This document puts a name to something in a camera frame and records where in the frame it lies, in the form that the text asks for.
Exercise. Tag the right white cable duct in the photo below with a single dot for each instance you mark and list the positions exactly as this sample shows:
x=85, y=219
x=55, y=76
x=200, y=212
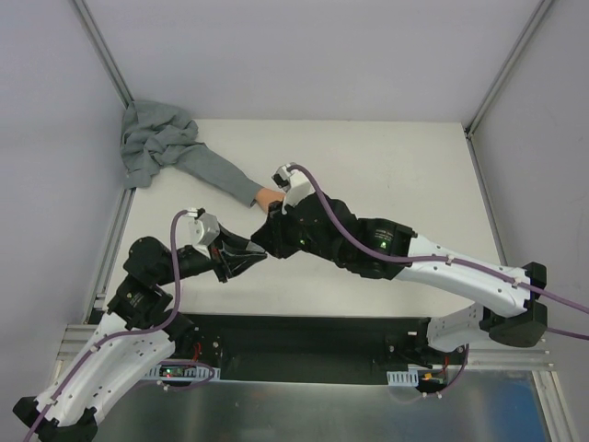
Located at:
x=409, y=378

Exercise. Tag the mannequin hand with nails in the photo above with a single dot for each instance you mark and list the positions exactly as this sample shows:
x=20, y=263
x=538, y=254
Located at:
x=265, y=197

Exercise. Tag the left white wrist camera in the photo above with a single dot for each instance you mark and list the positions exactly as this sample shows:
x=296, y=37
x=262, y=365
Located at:
x=204, y=230

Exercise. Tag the right aluminium frame post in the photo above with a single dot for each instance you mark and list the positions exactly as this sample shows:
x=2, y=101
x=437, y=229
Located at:
x=531, y=28

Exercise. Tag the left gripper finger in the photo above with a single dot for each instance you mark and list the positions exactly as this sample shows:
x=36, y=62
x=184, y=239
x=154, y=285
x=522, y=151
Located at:
x=231, y=244
x=231, y=265

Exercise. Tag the white cable duct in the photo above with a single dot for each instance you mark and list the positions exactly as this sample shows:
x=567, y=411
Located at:
x=182, y=373
x=409, y=378

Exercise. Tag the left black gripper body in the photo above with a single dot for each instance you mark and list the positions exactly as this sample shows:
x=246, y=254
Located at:
x=219, y=261

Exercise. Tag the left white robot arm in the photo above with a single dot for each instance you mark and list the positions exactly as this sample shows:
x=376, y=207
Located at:
x=141, y=327

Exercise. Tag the left white cable duct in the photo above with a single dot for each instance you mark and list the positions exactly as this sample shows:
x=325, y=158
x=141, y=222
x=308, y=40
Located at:
x=182, y=373

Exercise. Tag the aluminium frame post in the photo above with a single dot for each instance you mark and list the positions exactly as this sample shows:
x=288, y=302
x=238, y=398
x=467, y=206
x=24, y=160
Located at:
x=102, y=49
x=531, y=28

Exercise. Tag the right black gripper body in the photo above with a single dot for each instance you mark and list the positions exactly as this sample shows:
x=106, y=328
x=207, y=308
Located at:
x=280, y=226

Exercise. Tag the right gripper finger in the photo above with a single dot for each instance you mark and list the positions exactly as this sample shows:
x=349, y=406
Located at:
x=276, y=214
x=274, y=238

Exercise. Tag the grey shirt with sleeve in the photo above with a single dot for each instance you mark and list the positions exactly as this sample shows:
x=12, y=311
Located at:
x=156, y=135

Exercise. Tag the left aluminium frame post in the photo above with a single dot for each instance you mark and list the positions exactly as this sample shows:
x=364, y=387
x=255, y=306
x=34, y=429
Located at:
x=102, y=49

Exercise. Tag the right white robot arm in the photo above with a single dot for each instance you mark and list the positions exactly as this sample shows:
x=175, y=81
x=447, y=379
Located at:
x=503, y=308

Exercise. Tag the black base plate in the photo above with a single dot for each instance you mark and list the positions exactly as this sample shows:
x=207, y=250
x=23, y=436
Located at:
x=328, y=350

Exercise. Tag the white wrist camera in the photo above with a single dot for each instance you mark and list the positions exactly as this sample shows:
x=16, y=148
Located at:
x=295, y=185
x=204, y=230

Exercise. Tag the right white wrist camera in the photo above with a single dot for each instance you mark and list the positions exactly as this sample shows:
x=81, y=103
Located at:
x=295, y=185

